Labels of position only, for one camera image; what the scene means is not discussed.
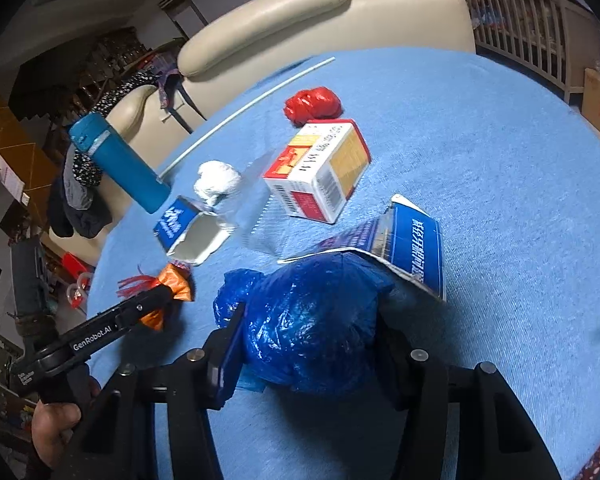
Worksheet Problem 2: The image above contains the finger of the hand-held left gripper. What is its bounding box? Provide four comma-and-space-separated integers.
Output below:
114, 286, 176, 331

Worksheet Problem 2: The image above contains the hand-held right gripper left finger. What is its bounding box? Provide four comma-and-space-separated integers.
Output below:
67, 302, 246, 480

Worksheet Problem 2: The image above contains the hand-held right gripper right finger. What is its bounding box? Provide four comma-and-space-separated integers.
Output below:
377, 310, 563, 480

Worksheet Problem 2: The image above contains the orange snack wrapper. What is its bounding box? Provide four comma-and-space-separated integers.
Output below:
117, 262, 196, 332

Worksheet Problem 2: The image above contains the blue toothpaste box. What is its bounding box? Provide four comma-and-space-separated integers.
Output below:
153, 195, 228, 266

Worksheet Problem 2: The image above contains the blue plastic bag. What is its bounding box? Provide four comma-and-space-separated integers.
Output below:
213, 252, 396, 396

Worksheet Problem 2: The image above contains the red and white medicine box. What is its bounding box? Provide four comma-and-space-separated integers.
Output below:
262, 119, 372, 225

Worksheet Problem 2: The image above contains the person's left hand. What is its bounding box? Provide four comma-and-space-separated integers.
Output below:
32, 379, 103, 467

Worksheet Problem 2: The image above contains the flat blue carton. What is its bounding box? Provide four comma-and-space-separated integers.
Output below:
277, 194, 448, 303

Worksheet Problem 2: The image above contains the dark floral clothing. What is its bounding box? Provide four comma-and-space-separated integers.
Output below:
47, 71, 162, 239

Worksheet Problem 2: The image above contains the clear plastic wrap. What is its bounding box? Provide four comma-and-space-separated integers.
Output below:
220, 152, 301, 256

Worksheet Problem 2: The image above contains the white crumpled tissue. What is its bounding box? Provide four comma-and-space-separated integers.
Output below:
194, 160, 243, 207

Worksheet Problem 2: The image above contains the blue thermos bottle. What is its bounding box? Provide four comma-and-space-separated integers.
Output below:
68, 112, 172, 214

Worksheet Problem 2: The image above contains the thin white rod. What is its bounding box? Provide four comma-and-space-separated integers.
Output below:
157, 56, 337, 181

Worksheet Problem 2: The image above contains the dark wooden shelf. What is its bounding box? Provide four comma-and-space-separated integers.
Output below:
10, 30, 181, 128

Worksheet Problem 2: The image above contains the red crumpled plastic ball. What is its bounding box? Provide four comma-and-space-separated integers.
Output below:
283, 86, 343, 127

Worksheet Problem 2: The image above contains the beige leather sofa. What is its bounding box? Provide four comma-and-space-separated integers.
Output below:
50, 0, 477, 261

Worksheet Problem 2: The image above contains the wooden crib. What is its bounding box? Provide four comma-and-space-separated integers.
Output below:
460, 0, 600, 106

